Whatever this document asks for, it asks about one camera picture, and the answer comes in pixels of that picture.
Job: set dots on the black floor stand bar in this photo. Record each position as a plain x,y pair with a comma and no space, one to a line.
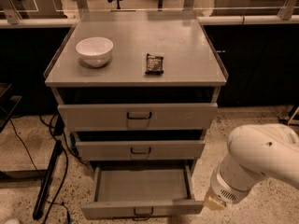
45,186

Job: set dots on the grey drawer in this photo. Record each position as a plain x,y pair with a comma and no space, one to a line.
123,117
151,191
139,150

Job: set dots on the dark side table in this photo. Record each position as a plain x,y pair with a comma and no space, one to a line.
8,103

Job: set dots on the grey bottom drawer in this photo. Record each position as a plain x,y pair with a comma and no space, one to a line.
151,191

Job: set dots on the dark snack packet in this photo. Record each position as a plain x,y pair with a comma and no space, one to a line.
154,65

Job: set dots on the black wheeled cart base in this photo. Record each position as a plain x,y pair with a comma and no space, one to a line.
291,117

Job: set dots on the grey drawer cabinet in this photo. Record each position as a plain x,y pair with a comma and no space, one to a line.
193,72

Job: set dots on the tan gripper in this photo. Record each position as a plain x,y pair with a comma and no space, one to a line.
224,192

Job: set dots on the white ceramic bowl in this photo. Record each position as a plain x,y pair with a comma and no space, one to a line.
95,51

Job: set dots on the grey top drawer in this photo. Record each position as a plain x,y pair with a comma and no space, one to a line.
123,117

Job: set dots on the grey middle drawer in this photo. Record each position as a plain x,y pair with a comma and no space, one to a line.
139,150

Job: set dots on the white horizontal rail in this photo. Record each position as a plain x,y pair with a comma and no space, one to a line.
215,20

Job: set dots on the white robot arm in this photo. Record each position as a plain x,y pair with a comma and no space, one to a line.
255,152

